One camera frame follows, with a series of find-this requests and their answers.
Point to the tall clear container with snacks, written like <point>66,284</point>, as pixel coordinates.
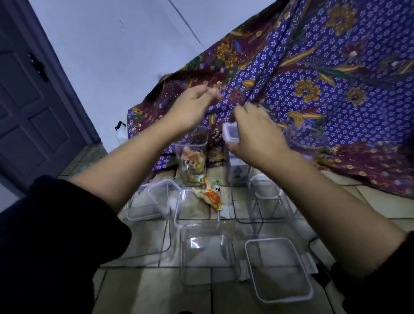
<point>192,155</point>

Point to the person's left hand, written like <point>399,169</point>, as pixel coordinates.
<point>190,108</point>

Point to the large clear plastic container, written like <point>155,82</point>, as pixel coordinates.
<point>145,242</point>

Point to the person's left forearm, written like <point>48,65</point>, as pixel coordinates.
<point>129,165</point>

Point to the purple floral batik cloth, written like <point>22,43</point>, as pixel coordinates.
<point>330,81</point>

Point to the small white container lid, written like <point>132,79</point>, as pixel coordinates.
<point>230,132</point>

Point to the person's left fingers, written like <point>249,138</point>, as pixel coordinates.
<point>207,93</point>

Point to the black left sleeve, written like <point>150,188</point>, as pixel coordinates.
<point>51,246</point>

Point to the black sleeve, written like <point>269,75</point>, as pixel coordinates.
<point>51,246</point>
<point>381,284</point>

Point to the clear rectangular container lid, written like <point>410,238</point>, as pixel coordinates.
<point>278,271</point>
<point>152,200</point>

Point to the person's right forearm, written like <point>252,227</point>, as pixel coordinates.
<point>333,216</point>

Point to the orange and white snack packet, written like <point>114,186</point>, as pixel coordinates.
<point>209,195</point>

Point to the person's right thumb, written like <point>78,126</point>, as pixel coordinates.
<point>234,148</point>

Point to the orange snack packets in container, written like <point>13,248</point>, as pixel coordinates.
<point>193,163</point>

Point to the grey panelled door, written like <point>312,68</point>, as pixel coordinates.
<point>32,106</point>

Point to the person's right hand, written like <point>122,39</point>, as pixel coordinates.
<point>258,139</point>

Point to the black right sleeve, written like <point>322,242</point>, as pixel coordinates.
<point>381,284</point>

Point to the round clear plastic container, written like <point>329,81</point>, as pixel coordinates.
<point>307,140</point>

